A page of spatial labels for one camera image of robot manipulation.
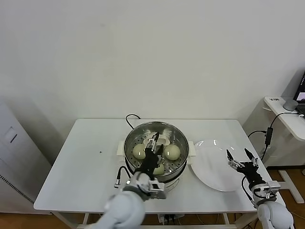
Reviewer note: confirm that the black laptop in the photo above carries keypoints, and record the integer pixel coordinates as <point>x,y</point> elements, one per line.
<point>300,94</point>

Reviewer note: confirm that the small desk label sticker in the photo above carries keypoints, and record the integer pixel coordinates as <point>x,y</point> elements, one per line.
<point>274,99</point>

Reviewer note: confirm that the perforated steel steamer basket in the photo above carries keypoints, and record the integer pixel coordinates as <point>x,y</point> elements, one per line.
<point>178,170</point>

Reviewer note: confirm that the white side desk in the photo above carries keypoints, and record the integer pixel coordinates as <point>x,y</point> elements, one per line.
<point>289,124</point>

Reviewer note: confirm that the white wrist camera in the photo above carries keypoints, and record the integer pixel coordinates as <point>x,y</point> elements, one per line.
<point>271,187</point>
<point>157,189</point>

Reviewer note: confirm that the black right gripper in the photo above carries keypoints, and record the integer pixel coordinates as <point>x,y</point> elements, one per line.
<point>250,170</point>

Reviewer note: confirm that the white table frame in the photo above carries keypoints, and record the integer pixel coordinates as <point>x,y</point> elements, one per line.
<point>85,218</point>

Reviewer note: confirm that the white metal cabinet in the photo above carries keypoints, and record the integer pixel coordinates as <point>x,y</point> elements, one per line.
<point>14,155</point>

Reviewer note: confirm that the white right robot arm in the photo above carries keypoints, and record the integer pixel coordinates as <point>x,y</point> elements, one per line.
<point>274,214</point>

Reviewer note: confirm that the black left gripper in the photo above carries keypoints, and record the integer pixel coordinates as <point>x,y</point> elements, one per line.
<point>150,164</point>

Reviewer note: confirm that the grey cylinder object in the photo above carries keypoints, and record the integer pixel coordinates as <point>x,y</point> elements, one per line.
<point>290,105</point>

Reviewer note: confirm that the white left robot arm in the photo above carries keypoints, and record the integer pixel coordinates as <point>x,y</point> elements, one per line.
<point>124,210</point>

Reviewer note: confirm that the white power strip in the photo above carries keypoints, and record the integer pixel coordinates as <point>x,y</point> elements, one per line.
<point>164,218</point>

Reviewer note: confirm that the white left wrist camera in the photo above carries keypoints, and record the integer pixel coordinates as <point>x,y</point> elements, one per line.
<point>157,189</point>

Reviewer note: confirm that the white round plate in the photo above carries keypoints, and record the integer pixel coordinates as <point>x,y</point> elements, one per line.
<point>209,167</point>

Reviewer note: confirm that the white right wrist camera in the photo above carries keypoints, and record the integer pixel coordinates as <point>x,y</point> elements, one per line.
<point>271,187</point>

